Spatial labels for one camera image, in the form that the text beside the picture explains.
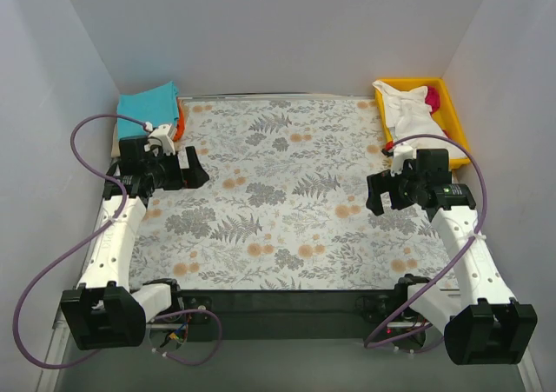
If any white t shirt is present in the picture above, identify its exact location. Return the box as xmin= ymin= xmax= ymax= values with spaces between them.
xmin=373 ymin=80 xmax=446 ymax=142

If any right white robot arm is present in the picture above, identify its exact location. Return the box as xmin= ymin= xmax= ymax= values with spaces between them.
xmin=366 ymin=145 xmax=538 ymax=365

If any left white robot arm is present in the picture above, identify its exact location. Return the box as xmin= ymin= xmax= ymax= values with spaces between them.
xmin=60 ymin=136 xmax=209 ymax=350

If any folded orange t shirt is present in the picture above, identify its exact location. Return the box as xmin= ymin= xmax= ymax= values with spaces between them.
xmin=173 ymin=101 xmax=189 ymax=142

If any folded beige t shirt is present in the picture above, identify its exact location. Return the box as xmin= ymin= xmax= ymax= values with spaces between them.
xmin=110 ymin=124 xmax=121 ymax=158

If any folded teal t shirt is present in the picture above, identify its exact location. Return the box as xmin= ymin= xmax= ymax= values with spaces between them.
xmin=116 ymin=81 xmax=179 ymax=127

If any yellow plastic bin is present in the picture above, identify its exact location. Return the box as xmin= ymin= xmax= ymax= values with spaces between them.
xmin=374 ymin=77 xmax=468 ymax=149

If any magenta t shirt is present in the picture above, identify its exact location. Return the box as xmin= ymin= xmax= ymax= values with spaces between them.
xmin=425 ymin=86 xmax=441 ymax=114

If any floral patterned table mat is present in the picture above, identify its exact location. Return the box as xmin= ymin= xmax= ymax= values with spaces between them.
xmin=129 ymin=98 xmax=457 ymax=289

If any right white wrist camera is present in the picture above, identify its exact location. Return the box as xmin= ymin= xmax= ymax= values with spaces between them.
xmin=390 ymin=143 xmax=414 ymax=176

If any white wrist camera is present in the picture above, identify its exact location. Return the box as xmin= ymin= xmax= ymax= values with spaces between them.
xmin=144 ymin=123 xmax=176 ymax=156
xmin=390 ymin=143 xmax=414 ymax=176

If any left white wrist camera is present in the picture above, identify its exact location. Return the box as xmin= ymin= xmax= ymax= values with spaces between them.
xmin=144 ymin=123 xmax=176 ymax=156

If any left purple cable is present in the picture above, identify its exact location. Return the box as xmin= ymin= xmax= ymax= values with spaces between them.
xmin=12 ymin=113 xmax=223 ymax=370

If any purple cable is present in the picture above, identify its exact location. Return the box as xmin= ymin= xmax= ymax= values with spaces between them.
xmin=363 ymin=134 xmax=488 ymax=350
xmin=12 ymin=113 xmax=223 ymax=370

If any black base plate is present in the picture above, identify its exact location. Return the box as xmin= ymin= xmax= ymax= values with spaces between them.
xmin=134 ymin=288 xmax=447 ymax=343

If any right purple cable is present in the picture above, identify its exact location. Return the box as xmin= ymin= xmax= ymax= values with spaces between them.
xmin=363 ymin=134 xmax=488 ymax=350

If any aluminium frame rail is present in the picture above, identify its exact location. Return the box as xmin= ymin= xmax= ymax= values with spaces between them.
xmin=36 ymin=311 xmax=70 ymax=392

